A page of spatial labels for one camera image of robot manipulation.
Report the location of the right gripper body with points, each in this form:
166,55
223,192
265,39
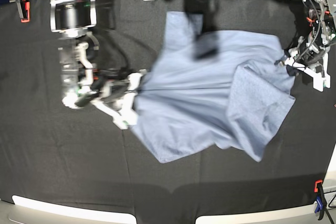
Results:
86,78

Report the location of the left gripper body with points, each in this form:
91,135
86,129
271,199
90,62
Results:
312,51

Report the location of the light blue t-shirt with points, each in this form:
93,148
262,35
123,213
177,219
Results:
219,88

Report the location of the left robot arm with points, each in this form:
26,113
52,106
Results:
320,14

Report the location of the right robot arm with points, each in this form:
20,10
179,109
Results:
73,19

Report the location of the black table cloth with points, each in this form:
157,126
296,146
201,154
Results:
80,158

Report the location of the orange clamp top left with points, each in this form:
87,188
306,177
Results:
23,7

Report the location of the orange blue clamp bottom right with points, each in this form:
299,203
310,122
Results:
320,199

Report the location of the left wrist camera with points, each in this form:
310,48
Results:
319,75

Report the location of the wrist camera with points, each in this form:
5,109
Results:
319,75
121,121

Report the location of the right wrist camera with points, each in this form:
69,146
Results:
121,121

